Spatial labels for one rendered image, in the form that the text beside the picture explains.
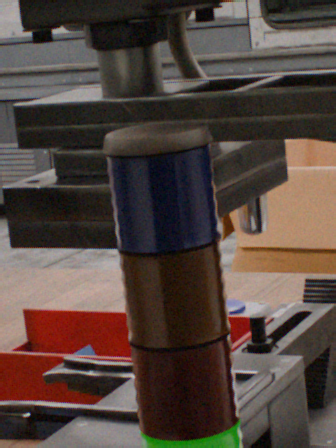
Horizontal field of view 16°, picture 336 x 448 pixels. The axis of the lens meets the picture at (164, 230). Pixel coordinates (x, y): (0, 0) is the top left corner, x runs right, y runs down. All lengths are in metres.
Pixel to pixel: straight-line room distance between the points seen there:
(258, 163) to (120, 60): 0.12
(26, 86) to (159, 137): 6.03
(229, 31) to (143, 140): 5.34
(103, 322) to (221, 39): 4.73
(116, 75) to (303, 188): 2.38
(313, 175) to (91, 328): 2.00
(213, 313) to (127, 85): 0.29
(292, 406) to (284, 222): 2.31
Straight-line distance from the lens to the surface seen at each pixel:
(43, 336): 1.13
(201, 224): 0.43
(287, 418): 0.81
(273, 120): 0.64
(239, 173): 0.74
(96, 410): 0.77
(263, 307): 1.15
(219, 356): 0.44
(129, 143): 0.42
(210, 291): 0.43
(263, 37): 5.65
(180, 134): 0.42
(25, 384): 1.01
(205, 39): 5.82
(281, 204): 3.11
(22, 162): 6.54
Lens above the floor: 1.25
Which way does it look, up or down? 12 degrees down
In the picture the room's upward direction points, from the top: 7 degrees counter-clockwise
